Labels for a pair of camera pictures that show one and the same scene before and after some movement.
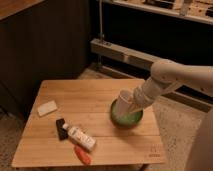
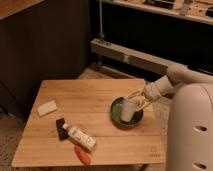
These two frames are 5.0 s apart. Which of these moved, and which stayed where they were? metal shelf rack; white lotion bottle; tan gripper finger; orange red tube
Moved: tan gripper finger
Stayed: metal shelf rack; white lotion bottle; orange red tube
